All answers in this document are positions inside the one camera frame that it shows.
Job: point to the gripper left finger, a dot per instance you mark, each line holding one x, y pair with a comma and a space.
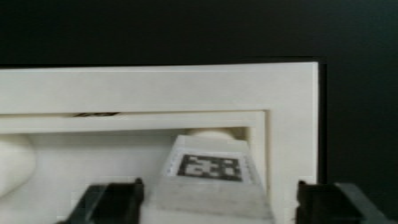
109, 205

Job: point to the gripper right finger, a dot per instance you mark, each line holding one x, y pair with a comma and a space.
335, 204

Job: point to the white square tabletop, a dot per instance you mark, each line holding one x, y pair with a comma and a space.
92, 120

